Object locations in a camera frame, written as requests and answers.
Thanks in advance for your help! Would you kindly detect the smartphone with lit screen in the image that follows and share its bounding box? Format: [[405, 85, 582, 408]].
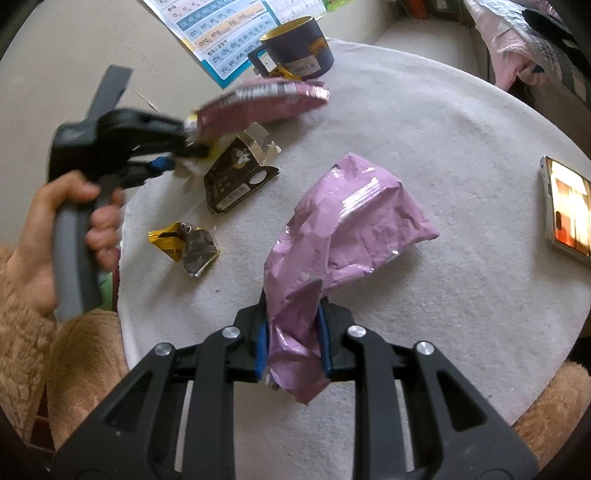
[[540, 156, 590, 266]]

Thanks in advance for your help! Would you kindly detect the yellow foil candy wrapper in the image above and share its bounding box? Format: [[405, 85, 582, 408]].
[[147, 221, 221, 278]]

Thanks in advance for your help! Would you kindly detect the yellow candy wrapper by mug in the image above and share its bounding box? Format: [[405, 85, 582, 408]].
[[269, 65, 301, 81]]

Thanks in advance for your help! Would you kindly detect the yellow white paper packet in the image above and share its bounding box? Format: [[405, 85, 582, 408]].
[[172, 142, 228, 178]]

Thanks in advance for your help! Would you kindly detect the pink snack packet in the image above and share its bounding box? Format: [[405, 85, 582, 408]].
[[183, 78, 331, 144]]

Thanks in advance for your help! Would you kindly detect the person's left hand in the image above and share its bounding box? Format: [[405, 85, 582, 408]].
[[6, 171, 124, 315]]

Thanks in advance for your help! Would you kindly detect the pink bedding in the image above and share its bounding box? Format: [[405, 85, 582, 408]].
[[465, 1, 590, 106]]

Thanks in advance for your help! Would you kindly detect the green red trash bin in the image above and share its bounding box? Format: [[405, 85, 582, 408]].
[[99, 270, 119, 312]]

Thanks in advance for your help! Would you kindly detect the pink snack bag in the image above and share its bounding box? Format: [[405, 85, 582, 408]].
[[263, 153, 439, 404]]

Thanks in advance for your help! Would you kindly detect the white table cloth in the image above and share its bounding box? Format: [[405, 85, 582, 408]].
[[118, 41, 590, 422]]

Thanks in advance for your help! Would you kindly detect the dark brown small box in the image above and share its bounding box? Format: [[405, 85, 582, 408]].
[[204, 123, 281, 214]]

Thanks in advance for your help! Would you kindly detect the dark blue yellow mug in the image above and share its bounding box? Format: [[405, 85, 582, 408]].
[[247, 16, 335, 81]]

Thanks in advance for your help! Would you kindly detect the beige fluffy sleeve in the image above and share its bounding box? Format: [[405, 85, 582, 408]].
[[1, 249, 128, 448]]

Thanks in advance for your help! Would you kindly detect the colourful wall poster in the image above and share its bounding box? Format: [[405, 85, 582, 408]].
[[144, 0, 346, 89]]

